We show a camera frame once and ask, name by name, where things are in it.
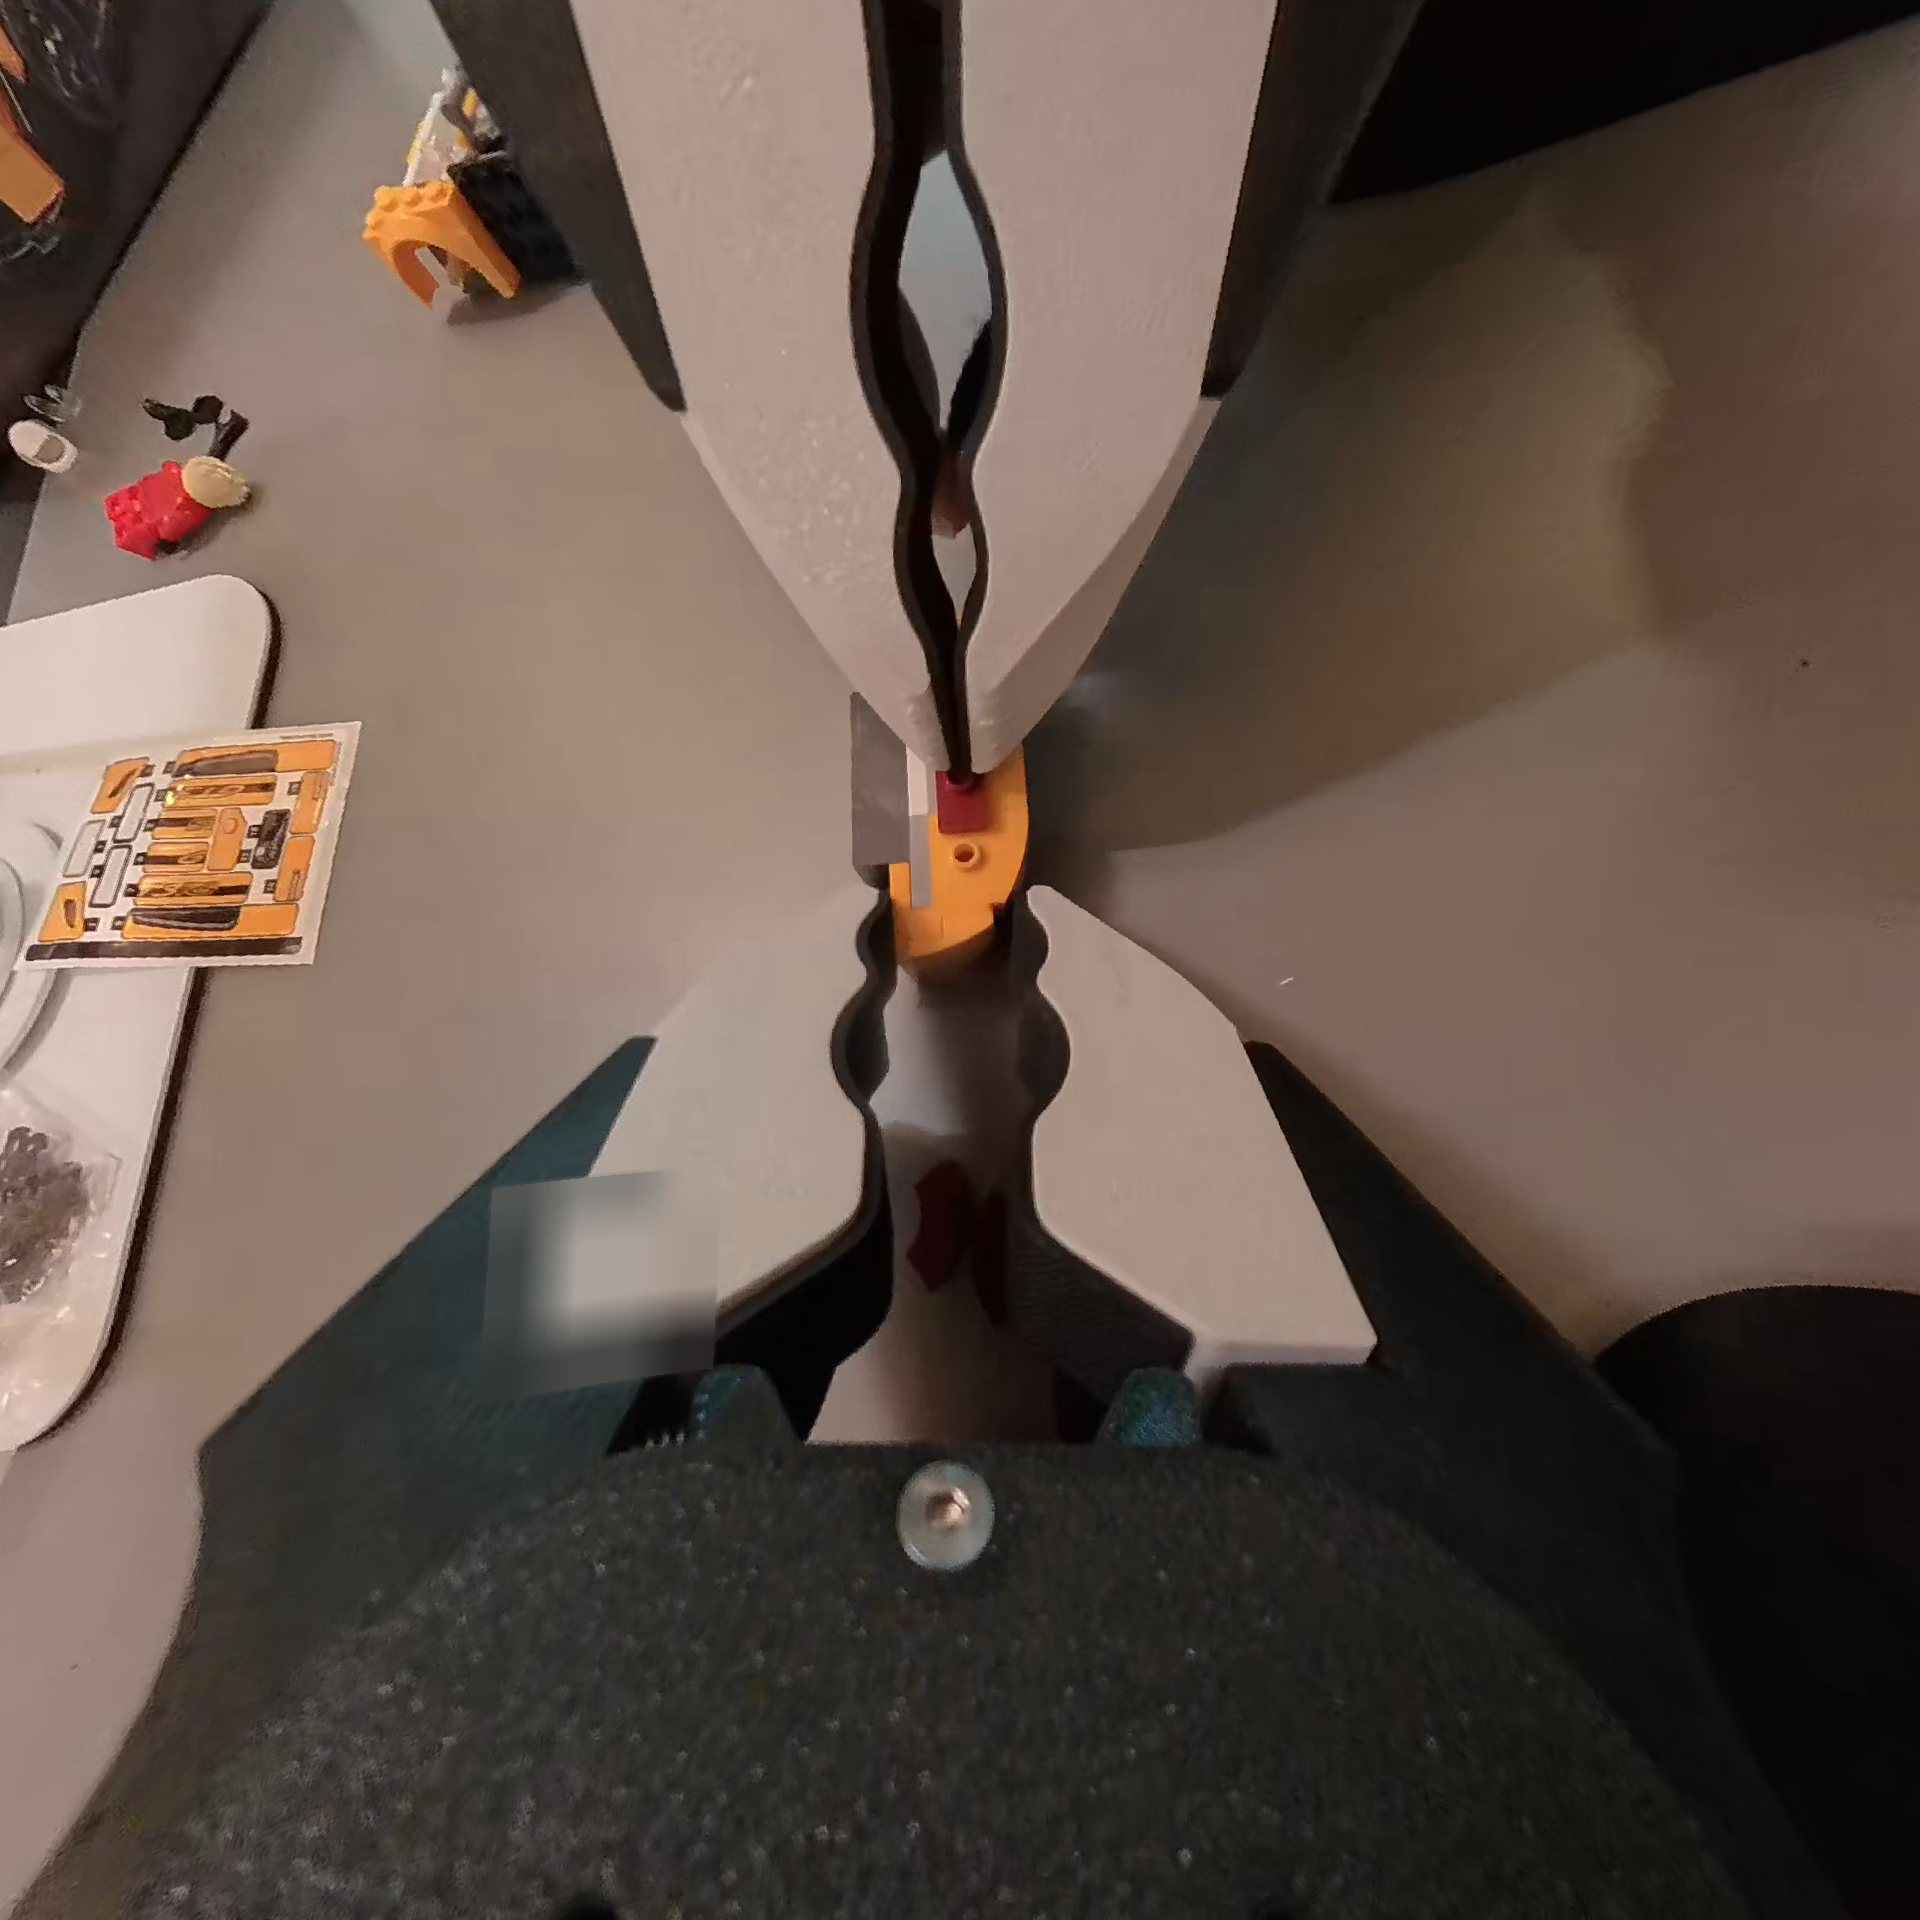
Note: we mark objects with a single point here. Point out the white lego helmet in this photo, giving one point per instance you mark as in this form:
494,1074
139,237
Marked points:
41,445

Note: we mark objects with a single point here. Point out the red lego minifigure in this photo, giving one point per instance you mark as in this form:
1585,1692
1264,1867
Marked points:
148,510

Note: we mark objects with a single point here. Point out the clear lego piece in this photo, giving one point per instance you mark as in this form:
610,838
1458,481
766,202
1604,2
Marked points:
52,402

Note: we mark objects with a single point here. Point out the black lego set box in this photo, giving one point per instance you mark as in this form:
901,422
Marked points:
120,120

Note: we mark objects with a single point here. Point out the person's black sweater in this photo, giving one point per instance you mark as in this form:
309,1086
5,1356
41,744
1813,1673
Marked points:
1800,1574

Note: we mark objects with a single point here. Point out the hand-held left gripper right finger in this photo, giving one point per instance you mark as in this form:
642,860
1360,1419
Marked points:
1185,1154

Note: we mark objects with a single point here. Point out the orange lego bumper assembly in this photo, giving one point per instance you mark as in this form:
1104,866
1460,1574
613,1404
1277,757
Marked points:
960,930

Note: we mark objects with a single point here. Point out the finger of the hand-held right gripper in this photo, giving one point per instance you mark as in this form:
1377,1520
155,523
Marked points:
749,300
1109,300

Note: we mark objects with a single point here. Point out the red curved lego piece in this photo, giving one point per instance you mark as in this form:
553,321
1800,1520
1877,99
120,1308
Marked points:
938,1229
992,1259

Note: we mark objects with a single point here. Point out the orange sticker sheet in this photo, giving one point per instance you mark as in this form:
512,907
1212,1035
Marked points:
195,838

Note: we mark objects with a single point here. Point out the black lego car chassis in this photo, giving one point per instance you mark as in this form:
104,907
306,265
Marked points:
434,225

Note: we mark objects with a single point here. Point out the bag of grey wheel rims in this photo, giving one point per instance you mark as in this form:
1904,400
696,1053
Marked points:
36,1214

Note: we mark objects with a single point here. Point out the dark red lego plate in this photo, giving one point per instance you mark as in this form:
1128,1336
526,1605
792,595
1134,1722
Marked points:
960,809

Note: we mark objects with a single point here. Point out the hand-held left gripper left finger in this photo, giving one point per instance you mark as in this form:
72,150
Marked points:
749,1096

